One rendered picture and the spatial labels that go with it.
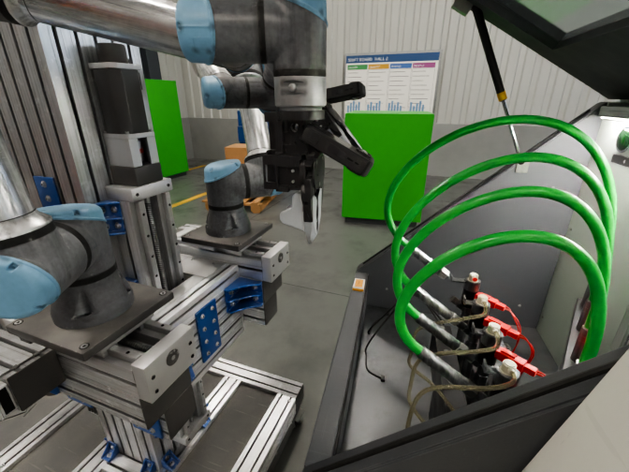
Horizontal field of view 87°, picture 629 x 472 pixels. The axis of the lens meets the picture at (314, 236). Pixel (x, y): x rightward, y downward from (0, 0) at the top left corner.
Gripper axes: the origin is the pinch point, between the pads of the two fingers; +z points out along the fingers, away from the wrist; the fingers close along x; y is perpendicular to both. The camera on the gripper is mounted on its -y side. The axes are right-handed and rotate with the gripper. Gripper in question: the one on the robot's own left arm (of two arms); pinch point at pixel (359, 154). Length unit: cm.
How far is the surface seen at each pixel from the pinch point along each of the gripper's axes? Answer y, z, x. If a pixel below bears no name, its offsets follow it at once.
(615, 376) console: -14, 39, 40
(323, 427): 26, 39, 27
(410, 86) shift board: -36, -199, -600
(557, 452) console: -6, 44, 39
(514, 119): -24.9, 14.6, 10.0
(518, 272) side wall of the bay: -10, 47, -33
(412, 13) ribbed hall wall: -109, -291, -578
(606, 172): -30.5, 29.6, 5.4
